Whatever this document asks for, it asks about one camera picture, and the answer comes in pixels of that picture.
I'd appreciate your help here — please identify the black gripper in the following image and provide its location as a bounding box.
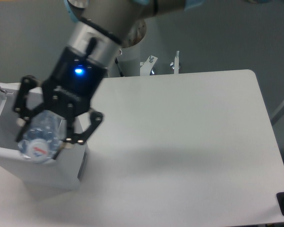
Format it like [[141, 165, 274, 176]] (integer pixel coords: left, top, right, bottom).
[[13, 47, 107, 160]]

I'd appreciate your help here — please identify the crushed clear plastic bottle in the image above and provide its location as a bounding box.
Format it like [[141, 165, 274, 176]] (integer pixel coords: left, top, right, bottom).
[[18, 110, 62, 163]]

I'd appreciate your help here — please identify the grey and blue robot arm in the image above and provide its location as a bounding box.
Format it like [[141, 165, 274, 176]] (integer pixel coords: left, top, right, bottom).
[[13, 0, 202, 162]]

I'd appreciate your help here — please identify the white open trash can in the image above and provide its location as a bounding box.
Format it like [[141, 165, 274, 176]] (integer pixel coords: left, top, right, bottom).
[[0, 84, 89, 190]]

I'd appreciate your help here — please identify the black cable on pedestal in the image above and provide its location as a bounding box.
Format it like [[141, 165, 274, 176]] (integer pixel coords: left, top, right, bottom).
[[115, 59, 124, 78]]

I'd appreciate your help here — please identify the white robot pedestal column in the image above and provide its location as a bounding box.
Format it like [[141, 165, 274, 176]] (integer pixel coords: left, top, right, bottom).
[[115, 19, 147, 77]]

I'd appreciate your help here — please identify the white pedestal base frame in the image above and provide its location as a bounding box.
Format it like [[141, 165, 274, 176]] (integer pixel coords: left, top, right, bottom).
[[140, 50, 181, 76]]

